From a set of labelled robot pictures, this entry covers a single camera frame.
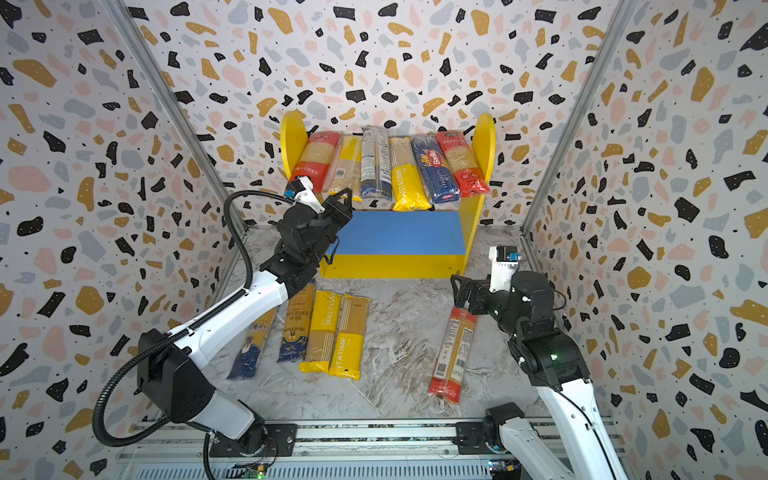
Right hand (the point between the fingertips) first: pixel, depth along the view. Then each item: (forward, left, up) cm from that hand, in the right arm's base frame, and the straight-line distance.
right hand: (466, 272), depth 65 cm
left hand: (+17, +25, +10) cm, 32 cm away
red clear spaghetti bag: (-12, +1, -31) cm, 33 cm away
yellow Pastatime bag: (-4, +30, -32) cm, 44 cm away
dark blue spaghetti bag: (-10, +57, -30) cm, 66 cm away
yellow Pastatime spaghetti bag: (0, +38, -31) cm, 49 cm away
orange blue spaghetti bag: (-4, +46, -31) cm, 55 cm away
